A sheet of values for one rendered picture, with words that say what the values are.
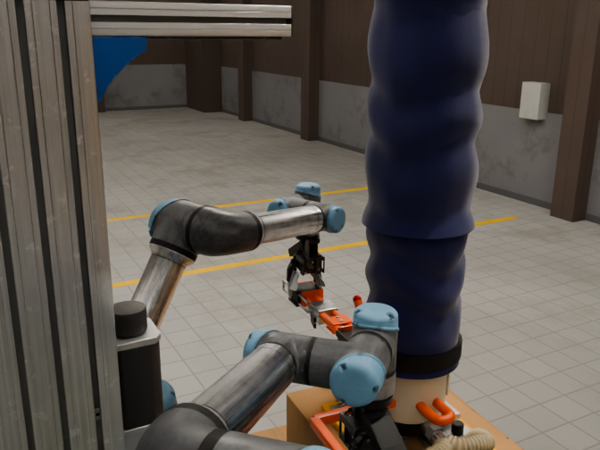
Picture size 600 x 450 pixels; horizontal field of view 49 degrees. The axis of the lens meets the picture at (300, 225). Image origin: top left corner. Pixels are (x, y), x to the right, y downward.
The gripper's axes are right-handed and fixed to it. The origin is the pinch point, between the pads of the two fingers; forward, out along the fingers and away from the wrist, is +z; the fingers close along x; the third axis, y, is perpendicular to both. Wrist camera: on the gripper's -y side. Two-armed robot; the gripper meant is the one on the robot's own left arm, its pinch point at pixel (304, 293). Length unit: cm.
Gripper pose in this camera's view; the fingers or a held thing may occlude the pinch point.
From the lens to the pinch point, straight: 205.3
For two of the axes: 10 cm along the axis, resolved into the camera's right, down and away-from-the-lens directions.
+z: -0.1, 9.6, 2.8
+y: 3.9, 2.6, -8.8
